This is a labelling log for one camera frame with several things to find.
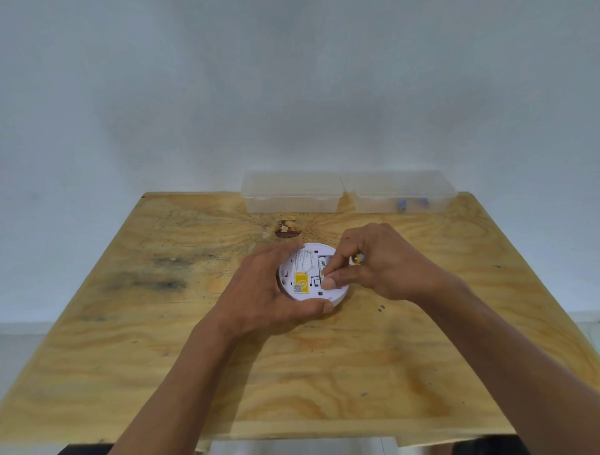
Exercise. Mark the person's left hand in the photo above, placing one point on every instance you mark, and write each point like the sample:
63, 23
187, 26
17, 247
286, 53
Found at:
253, 300

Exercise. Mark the person's right hand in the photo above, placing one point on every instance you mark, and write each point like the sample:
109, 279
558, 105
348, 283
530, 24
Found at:
394, 267

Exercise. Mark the white round smoke detector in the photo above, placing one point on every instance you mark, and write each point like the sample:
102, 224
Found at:
288, 276

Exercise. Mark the clear plastic box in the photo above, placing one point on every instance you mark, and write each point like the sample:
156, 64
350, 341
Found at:
290, 192
398, 187

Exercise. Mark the person's right forearm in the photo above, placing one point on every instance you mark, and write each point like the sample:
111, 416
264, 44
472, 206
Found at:
515, 365

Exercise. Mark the person's left forearm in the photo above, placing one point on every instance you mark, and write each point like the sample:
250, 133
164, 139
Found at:
187, 394

